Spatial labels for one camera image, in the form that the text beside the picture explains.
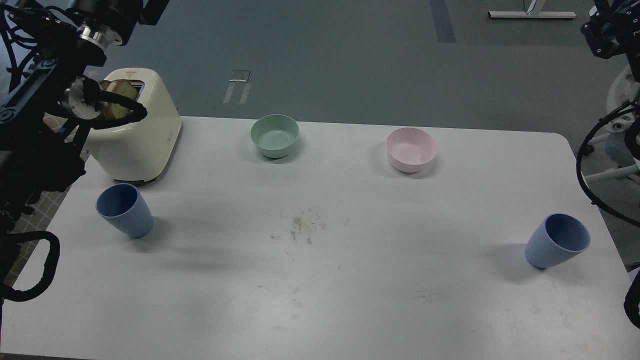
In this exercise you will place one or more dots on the blue cup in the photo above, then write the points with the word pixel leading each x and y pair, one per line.
pixel 559 238
pixel 123 207

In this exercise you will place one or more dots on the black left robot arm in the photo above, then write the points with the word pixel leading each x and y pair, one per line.
pixel 52 105

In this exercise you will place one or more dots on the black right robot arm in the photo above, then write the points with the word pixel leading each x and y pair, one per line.
pixel 613 28

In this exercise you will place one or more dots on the green bowl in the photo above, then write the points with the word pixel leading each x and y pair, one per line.
pixel 275 136

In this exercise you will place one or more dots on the pink bowl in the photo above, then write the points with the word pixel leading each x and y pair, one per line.
pixel 410 150

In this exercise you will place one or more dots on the cream white toaster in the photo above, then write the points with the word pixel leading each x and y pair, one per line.
pixel 139 152

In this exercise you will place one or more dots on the front toast slice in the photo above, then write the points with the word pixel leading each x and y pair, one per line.
pixel 121 87

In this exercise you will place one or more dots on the toast slice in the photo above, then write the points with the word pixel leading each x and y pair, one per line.
pixel 104 84
pixel 121 87

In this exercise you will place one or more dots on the rear toast slice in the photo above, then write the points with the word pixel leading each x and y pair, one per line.
pixel 104 84

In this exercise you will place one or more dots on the white desk foot bar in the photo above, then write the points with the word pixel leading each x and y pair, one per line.
pixel 568 15

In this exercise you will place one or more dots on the beige checkered cloth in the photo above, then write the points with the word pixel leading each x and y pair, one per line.
pixel 37 215

